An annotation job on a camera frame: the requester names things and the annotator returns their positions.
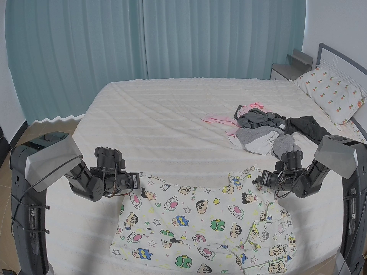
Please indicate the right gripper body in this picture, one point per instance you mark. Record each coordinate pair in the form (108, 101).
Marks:
(267, 178)

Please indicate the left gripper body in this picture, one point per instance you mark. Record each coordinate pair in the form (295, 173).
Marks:
(132, 180)

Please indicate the white printed pyjama top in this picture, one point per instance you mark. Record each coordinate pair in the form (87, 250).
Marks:
(200, 219)

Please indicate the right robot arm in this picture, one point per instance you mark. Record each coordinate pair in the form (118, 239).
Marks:
(335, 153)

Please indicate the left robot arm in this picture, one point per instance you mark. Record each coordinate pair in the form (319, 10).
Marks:
(48, 159)

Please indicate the grey and white garment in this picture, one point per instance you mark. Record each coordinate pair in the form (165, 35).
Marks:
(252, 137)

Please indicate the dark grey garment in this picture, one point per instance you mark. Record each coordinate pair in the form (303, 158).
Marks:
(258, 119)

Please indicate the black garment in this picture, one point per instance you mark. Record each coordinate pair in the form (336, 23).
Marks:
(306, 126)

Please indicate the bed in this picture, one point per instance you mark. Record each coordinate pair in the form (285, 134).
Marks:
(172, 125)

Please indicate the pink garment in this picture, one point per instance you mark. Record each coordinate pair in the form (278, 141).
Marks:
(218, 119)

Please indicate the white printed pillow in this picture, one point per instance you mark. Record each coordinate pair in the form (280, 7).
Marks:
(329, 93)

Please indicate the grey bedside table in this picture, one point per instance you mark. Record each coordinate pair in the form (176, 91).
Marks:
(282, 73)

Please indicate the blue-green curtain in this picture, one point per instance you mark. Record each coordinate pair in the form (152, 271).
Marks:
(71, 39)
(215, 24)

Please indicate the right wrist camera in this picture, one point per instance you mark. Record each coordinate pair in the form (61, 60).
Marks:
(279, 166)

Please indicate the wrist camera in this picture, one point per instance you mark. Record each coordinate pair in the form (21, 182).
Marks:
(279, 166)
(122, 165)

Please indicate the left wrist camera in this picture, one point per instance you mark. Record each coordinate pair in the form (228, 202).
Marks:
(122, 165)

